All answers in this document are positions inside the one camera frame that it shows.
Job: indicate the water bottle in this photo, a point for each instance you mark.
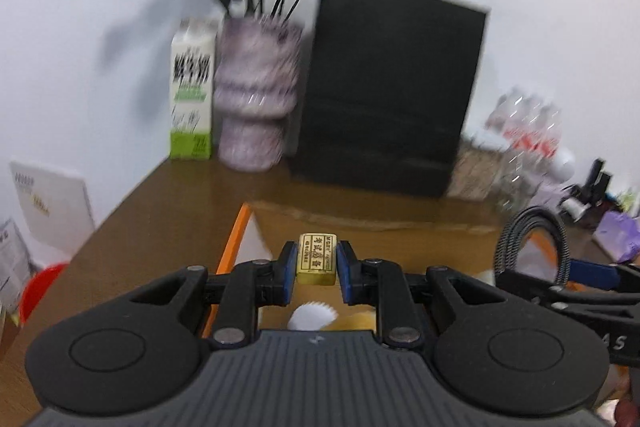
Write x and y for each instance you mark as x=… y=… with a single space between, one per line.
x=532 y=125
x=551 y=130
x=507 y=117

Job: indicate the black paper shopping bag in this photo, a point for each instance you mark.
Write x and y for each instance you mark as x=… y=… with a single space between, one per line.
x=388 y=87

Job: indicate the person's right hand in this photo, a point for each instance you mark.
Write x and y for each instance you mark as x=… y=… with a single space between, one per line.
x=626 y=414

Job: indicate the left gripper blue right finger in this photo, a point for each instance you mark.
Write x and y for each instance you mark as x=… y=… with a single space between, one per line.
x=375 y=282

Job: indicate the gold bar shaped block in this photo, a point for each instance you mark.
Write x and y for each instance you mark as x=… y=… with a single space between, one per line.
x=316 y=259

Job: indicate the purple tissue pack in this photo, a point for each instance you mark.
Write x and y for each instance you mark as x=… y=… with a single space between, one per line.
x=618 y=235

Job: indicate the large white jar lid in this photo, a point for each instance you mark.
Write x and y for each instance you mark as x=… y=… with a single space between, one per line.
x=312 y=316

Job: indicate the white paper bag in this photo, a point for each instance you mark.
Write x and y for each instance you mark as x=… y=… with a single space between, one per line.
x=55 y=204

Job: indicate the black device on stand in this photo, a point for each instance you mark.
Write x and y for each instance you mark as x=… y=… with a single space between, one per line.
x=596 y=184

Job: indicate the white round camera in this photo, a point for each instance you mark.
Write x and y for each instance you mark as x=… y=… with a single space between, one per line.
x=561 y=166

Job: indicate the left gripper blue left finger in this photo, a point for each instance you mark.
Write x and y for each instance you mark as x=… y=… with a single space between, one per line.
x=268 y=282

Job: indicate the red plastic bin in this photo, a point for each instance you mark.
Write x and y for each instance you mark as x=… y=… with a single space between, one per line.
x=36 y=288

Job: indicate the red cardboard pumpkin box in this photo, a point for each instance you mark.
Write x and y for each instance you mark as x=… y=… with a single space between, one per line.
x=261 y=229

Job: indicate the white charger with cables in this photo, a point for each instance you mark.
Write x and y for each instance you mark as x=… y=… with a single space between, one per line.
x=575 y=203

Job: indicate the yellow white plush toy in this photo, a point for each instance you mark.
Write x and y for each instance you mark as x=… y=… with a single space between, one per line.
x=359 y=321

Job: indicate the clear jar of pellets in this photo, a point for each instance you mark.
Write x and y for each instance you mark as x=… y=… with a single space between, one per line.
x=477 y=165

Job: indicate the right water bottle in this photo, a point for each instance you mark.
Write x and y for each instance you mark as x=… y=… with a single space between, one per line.
x=551 y=130

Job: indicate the middle water bottle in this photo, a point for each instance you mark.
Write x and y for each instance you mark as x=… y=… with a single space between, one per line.
x=532 y=125

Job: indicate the white green milk carton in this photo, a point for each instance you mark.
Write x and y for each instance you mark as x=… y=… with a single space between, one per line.
x=191 y=89

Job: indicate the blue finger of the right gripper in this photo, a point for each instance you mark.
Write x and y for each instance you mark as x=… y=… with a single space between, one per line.
x=595 y=275

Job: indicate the purple mottled vase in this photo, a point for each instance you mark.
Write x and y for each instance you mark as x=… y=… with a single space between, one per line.
x=255 y=89

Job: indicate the left water bottle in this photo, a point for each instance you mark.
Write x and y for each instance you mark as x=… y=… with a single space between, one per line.
x=507 y=117

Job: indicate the stack of leaflets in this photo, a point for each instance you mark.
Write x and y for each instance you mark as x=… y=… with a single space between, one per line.
x=15 y=267

